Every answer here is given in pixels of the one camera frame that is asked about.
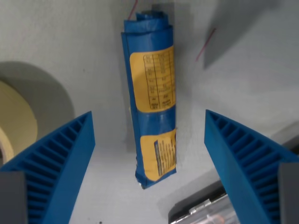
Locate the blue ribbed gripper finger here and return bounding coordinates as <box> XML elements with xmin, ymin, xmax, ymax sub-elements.
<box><xmin>0</xmin><ymin>111</ymin><xmax>96</xmax><ymax>224</ymax></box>
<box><xmin>204</xmin><ymin>110</ymin><xmax>299</xmax><ymax>224</ymax></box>

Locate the blue bag with yellow label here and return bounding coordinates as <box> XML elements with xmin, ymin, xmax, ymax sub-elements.
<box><xmin>120</xmin><ymin>10</ymin><xmax>178</xmax><ymax>190</ymax></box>

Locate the clear screwdriver bit case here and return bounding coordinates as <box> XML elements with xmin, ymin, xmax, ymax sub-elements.
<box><xmin>167</xmin><ymin>127</ymin><xmax>299</xmax><ymax>224</ymax></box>

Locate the beige masking tape roll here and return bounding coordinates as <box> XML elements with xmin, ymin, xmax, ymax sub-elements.
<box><xmin>0</xmin><ymin>80</ymin><xmax>39</xmax><ymax>164</ymax></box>

